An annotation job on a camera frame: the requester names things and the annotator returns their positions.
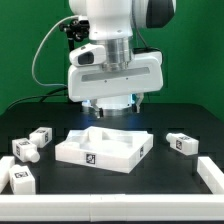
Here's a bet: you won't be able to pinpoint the white fence piece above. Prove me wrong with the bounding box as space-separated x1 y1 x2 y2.
0 156 15 193
197 157 224 195

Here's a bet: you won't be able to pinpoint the white square tabletop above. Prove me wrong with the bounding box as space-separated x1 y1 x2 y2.
55 126 154 173

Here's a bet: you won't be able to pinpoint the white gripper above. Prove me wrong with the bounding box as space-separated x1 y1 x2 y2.
68 51 163 118

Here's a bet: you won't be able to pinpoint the grey camera cable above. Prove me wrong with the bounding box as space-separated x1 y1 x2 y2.
31 15 80 88

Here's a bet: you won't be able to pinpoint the white right fence piece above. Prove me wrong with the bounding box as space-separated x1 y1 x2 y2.
197 157 224 195

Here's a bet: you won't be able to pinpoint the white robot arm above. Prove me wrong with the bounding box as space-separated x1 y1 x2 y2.
68 0 176 117

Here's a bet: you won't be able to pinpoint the white front fence wall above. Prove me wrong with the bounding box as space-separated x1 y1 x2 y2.
0 194 224 222

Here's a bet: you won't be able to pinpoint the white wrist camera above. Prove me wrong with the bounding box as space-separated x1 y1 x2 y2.
69 44 106 67

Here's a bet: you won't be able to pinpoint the white left fence piece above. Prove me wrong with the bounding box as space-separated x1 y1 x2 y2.
0 156 15 193

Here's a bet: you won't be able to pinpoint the black camera stand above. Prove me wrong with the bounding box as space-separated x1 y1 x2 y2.
59 19 90 105

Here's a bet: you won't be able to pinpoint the black cables on table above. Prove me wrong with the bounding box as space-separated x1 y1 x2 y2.
6 85 71 111

